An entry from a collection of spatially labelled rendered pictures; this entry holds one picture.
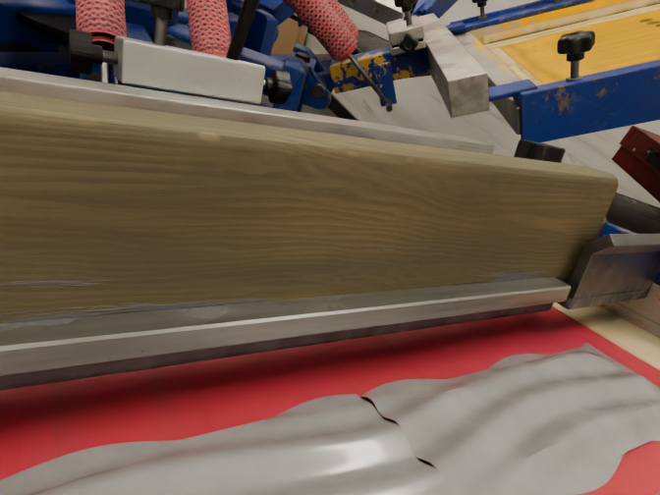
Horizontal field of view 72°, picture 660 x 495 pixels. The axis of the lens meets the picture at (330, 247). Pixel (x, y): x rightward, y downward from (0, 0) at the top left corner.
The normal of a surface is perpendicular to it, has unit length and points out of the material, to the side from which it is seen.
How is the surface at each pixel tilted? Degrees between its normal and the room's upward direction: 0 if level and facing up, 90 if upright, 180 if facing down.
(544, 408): 15
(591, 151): 90
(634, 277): 74
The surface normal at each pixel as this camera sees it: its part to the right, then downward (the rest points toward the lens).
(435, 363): 0.19, -0.92
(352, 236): 0.48, 0.40
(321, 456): 0.32, -0.62
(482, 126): -0.85, 0.02
